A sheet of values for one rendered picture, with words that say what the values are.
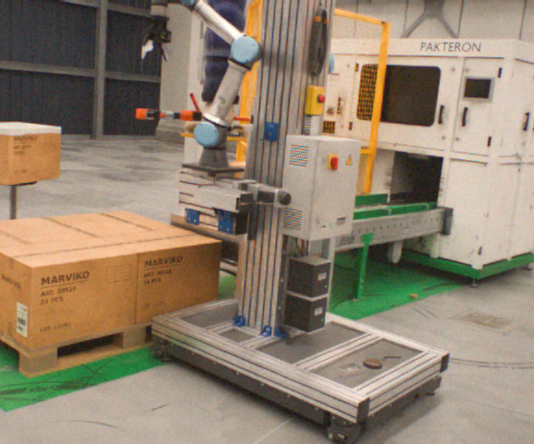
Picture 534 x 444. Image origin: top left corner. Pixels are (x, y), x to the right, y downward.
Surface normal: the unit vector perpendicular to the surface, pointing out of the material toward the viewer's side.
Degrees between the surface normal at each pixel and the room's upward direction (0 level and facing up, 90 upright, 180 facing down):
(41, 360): 90
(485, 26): 90
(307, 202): 90
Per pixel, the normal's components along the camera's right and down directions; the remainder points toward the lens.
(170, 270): 0.72, 0.19
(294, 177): -0.65, 0.09
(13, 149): 0.94, 0.14
